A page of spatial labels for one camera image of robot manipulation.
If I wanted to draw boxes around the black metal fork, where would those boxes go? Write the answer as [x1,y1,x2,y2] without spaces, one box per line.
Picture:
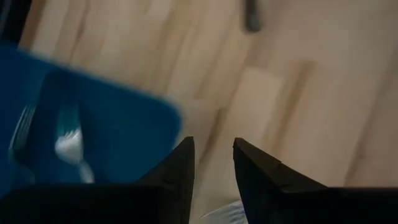
[243,0,262,34]

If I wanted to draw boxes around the iridescent blue-green fork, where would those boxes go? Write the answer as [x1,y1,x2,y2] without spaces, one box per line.
[9,102,37,156]

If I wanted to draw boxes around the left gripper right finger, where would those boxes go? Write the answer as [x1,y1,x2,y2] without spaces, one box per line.
[233,137,398,224]

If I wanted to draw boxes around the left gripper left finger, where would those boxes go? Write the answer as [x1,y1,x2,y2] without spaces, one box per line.
[0,136,196,224]

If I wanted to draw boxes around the blue plastic bin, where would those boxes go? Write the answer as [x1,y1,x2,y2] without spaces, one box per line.
[0,40,183,200]

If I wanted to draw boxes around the black aluminium table frame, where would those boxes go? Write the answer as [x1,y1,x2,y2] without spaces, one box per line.
[0,0,33,44]

